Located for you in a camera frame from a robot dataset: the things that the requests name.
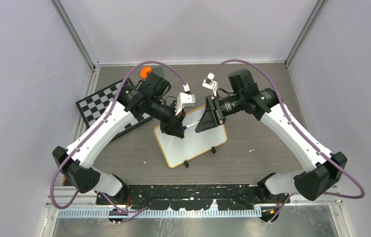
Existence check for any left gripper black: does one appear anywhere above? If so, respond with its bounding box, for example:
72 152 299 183
148 97 186 138

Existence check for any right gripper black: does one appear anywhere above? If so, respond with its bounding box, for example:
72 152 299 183
195 92 244 133

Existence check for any yellow framed whiteboard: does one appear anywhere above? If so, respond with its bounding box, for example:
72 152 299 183
154 106 228 168

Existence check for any white marker pen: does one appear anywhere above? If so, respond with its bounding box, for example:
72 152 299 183
184 120 199 128

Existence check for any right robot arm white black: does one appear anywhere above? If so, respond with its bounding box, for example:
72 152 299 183
195 69 347 203

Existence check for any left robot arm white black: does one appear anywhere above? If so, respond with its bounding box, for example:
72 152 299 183
52 73 185 204

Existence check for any orange curved block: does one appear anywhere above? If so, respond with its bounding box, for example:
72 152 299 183
140 66 152 79

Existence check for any grey studded baseplate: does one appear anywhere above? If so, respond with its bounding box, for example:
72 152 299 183
151 66 163 76

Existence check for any black white checkerboard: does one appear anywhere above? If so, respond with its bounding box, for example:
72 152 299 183
76 80 152 140

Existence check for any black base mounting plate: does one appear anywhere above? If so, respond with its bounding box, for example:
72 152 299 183
96 184 288 211

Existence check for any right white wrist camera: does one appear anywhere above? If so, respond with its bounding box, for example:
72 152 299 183
202 73 218 96

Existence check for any aluminium frame rail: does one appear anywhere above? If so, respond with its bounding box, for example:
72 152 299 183
50 0 101 71

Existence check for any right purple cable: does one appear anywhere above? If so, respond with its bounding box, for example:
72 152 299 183
211 59 366 223

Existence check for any purple cable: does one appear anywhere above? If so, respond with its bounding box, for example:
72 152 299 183
50 60 191 223
211 59 366 223

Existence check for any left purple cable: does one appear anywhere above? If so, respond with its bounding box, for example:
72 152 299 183
50 60 191 223

